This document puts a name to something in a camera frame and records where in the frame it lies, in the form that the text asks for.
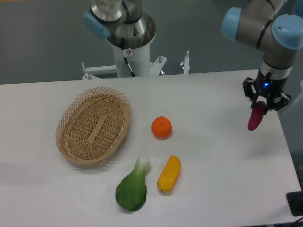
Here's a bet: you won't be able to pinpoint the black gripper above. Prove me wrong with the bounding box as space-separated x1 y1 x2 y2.
242 68 291 112

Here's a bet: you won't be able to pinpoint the purple sweet potato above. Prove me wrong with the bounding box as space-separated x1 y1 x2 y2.
248 101 267 131

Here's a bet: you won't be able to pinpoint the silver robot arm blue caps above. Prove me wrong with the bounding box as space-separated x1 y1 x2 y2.
221 0 303 113

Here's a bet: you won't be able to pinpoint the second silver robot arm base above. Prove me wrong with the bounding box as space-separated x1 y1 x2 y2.
83 0 156 50

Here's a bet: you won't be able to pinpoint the woven wicker oval basket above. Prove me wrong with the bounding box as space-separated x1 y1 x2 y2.
55 87 132 166

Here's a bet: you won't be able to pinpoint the black device at table edge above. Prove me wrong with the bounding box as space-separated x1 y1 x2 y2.
286 191 303 217

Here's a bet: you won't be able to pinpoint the orange mandarin fruit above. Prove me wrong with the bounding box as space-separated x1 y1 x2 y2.
151 116 173 140

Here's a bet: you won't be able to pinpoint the yellow mango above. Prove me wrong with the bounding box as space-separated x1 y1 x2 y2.
157 156 181 194

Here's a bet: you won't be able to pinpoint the green bok choy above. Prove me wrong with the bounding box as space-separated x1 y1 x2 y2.
115 157 151 211

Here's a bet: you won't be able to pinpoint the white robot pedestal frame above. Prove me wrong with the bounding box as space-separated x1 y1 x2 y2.
80 42 191 80

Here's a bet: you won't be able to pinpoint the black cable on pedestal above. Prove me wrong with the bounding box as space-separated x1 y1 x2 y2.
120 37 137 78

